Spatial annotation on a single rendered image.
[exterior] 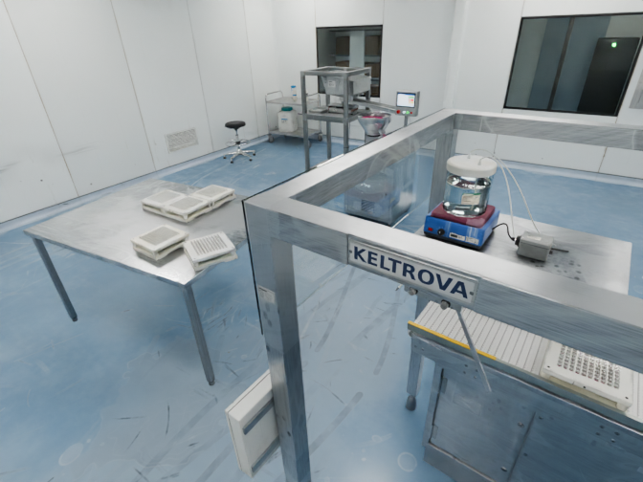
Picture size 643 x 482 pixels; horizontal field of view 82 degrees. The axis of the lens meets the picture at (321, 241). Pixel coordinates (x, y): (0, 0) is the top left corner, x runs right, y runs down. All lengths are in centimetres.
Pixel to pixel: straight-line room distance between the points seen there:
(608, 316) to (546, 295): 6
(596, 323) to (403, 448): 189
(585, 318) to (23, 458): 272
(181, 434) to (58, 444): 68
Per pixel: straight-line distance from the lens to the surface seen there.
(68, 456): 270
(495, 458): 201
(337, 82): 504
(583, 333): 53
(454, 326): 167
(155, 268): 229
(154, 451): 250
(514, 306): 52
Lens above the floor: 197
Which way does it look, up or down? 30 degrees down
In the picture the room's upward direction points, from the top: 2 degrees counter-clockwise
